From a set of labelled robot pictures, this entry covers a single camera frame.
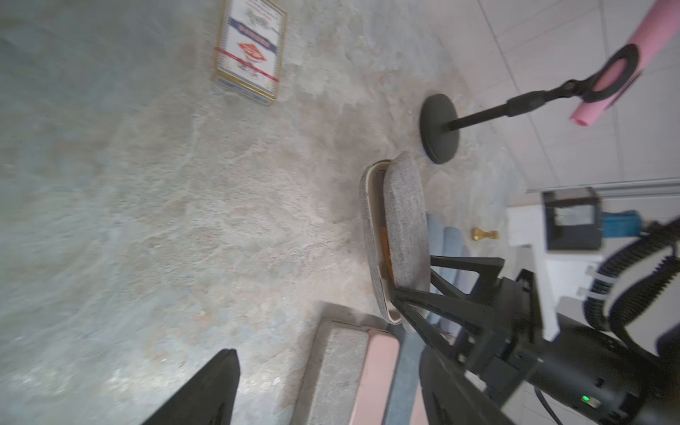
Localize playing card box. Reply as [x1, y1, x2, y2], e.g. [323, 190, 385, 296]
[214, 0, 287, 106]

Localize pink glasses case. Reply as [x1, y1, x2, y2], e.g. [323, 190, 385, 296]
[350, 329, 400, 425]

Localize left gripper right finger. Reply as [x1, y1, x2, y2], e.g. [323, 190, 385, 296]
[419, 347, 513, 425]

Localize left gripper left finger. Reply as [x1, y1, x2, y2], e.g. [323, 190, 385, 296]
[143, 349, 240, 425]

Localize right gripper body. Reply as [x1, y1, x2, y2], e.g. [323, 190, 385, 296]
[453, 270, 669, 424]

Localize beige case with glasses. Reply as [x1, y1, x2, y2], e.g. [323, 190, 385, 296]
[359, 152, 430, 333]

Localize gold chess piece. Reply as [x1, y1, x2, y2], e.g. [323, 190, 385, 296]
[471, 227, 499, 242]

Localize pink toy microphone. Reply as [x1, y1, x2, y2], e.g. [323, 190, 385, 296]
[570, 0, 679, 127]

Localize pink grey case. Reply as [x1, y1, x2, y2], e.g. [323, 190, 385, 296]
[409, 384, 429, 425]

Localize grey mint case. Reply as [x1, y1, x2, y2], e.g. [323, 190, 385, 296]
[382, 325, 424, 425]

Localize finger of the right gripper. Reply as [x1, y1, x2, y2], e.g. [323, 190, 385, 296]
[391, 288, 496, 361]
[430, 256, 505, 300]

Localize mint case yellow glasses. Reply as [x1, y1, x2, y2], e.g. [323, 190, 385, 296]
[290, 318, 368, 424]

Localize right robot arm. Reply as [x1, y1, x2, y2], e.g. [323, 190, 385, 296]
[387, 219, 679, 424]

